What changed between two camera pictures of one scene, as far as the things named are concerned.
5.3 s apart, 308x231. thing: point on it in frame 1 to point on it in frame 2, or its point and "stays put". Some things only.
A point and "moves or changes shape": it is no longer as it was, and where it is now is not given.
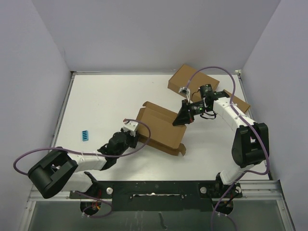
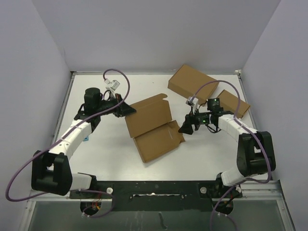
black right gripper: [185, 117] to [190, 120]
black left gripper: [134, 137] to [123, 109]
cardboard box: [164, 135] moves or changes shape
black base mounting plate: [160, 196] stays put
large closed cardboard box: [180, 79] stays put
